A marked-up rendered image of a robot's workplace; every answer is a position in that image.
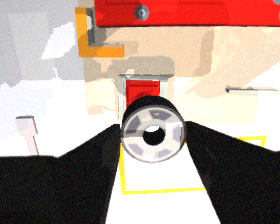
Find yellow rectangular outline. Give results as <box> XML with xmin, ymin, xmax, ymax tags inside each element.
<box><xmin>119</xmin><ymin>135</ymin><xmax>267</xmax><ymax>195</ymax></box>

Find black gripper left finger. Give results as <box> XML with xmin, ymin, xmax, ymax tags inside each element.
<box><xmin>0</xmin><ymin>123</ymin><xmax>121</xmax><ymax>224</ymax></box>

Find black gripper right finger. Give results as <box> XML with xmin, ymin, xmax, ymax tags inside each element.
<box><xmin>185</xmin><ymin>121</ymin><xmax>280</xmax><ymax>224</ymax></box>

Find black tyre with grey wheel rim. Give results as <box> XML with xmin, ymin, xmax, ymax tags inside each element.
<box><xmin>120</xmin><ymin>95</ymin><xmax>188</xmax><ymax>164</ymax></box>

